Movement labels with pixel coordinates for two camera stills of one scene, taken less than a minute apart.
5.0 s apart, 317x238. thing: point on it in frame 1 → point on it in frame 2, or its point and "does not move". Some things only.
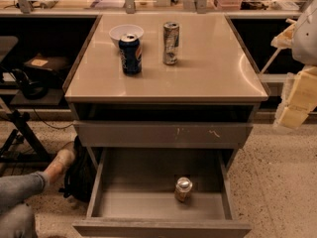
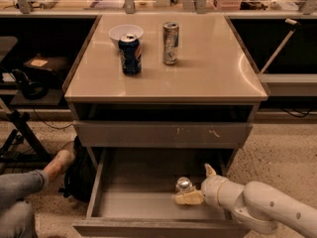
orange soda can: x=183 y=188 does not move
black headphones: x=32 y=90 does not move
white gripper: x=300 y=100 → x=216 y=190
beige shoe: x=62 y=160 does not move
